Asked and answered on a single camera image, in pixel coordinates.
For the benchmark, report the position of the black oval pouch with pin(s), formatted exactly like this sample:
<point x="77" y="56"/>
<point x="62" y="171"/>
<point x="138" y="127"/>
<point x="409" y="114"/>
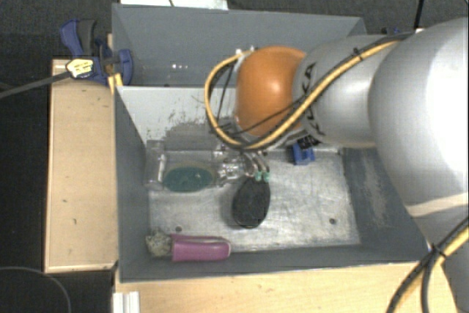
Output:
<point x="251" y="204"/>

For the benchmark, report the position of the blue plastic block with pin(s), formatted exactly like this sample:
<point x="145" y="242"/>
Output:
<point x="302" y="156"/>

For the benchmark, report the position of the grey metal bin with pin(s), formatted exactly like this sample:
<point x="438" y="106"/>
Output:
<point x="315" y="201"/>

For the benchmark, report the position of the purple flat case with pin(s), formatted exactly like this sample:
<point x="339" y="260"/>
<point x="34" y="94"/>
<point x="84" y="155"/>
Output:
<point x="199" y="250"/>

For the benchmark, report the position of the speckled beige lump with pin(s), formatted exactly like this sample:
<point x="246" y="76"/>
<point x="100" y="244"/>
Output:
<point x="158" y="243"/>

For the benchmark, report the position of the pale wood board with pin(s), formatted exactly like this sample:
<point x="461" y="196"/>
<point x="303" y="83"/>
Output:
<point x="82" y="172"/>

